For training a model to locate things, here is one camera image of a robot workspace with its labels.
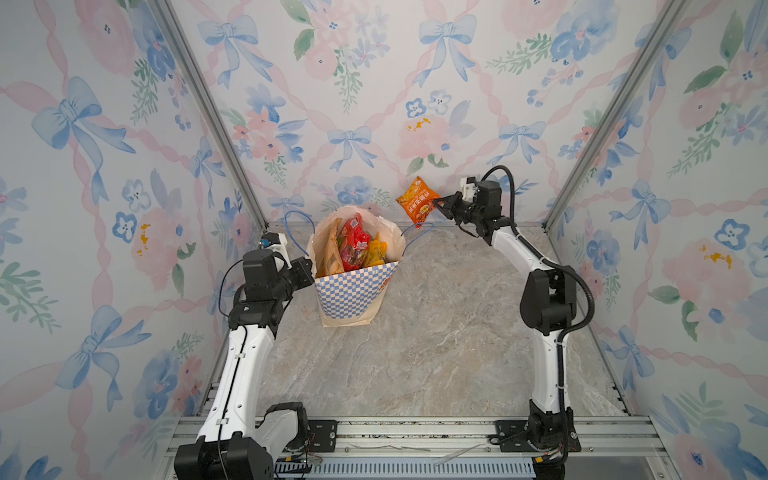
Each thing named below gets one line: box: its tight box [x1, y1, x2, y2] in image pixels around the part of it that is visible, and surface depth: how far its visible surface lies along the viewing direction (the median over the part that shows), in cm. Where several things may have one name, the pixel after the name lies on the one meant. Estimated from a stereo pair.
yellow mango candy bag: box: [364, 232, 389, 267], surface depth 90 cm
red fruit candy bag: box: [338, 212, 372, 272], surface depth 85 cm
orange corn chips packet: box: [396, 176, 442, 230], surface depth 99 cm
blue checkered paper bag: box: [307, 206, 406, 327], surface depth 83 cm
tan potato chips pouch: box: [314, 218, 344, 278], surface depth 86 cm
